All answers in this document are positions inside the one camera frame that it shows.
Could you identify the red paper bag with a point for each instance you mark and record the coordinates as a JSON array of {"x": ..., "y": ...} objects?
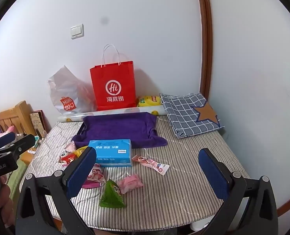
[{"x": 113, "y": 85}]

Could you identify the magenta snack packet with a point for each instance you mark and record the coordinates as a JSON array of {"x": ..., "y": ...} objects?
[{"x": 89, "y": 184}]

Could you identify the printed paper roll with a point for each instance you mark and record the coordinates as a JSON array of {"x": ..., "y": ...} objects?
[{"x": 105, "y": 113}]

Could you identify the blue tissue pack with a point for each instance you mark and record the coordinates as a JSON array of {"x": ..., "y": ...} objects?
[{"x": 110, "y": 151}]

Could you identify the small pink pillow snack packet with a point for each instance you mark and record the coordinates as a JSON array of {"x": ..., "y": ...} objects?
[{"x": 130, "y": 183}]

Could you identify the yellow triangular snack packet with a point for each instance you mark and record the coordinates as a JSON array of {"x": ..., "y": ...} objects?
[{"x": 82, "y": 151}]

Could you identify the green triangular snack packet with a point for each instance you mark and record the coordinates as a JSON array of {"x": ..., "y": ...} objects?
[{"x": 111, "y": 195}]

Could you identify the long pink snack packet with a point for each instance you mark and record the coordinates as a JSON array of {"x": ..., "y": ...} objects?
[{"x": 151, "y": 164}]

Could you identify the pink white snack packet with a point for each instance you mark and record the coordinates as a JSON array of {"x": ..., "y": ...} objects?
[{"x": 96, "y": 173}]

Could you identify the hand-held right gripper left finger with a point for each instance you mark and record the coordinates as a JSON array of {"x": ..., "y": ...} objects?
[{"x": 82, "y": 170}]

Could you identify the green bedding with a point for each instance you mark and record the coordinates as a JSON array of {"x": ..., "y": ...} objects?
[{"x": 16, "y": 178}]

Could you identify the checked cloth with star patch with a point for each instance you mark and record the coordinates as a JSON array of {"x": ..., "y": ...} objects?
[{"x": 184, "y": 112}]

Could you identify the red snack packet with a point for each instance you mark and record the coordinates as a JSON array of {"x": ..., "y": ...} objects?
[{"x": 66, "y": 157}]

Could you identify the striped mattress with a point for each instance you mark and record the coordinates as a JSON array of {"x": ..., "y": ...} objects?
[{"x": 184, "y": 188}]

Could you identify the pink plush toy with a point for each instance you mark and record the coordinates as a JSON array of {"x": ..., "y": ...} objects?
[{"x": 5, "y": 131}]

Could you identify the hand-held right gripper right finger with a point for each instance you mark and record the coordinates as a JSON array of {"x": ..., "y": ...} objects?
[{"x": 213, "y": 171}]

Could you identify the pink panda print snack packet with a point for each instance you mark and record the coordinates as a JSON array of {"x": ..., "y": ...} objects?
[{"x": 70, "y": 147}]

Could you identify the brown wooden door frame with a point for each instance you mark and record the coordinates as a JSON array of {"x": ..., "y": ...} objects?
[{"x": 206, "y": 41}]

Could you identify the white plastic bag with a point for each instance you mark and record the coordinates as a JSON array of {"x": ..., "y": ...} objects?
[{"x": 64, "y": 90}]

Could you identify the yellow snack bag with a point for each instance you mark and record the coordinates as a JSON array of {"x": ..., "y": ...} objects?
[{"x": 148, "y": 101}]

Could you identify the white light switch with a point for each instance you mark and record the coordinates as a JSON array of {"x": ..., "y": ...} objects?
[{"x": 77, "y": 31}]

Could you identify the purple towel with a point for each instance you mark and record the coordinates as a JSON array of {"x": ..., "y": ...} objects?
[{"x": 118, "y": 127}]

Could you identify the wooden nightstand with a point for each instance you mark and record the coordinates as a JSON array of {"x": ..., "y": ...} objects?
[{"x": 28, "y": 156}]

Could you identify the teal box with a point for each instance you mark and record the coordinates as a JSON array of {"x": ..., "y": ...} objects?
[{"x": 37, "y": 142}]

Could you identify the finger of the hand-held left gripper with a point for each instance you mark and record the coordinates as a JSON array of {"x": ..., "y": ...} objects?
[
  {"x": 24, "y": 144},
  {"x": 5, "y": 139}
]

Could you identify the person's left hand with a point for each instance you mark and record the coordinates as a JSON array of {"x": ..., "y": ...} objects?
[{"x": 5, "y": 200}]

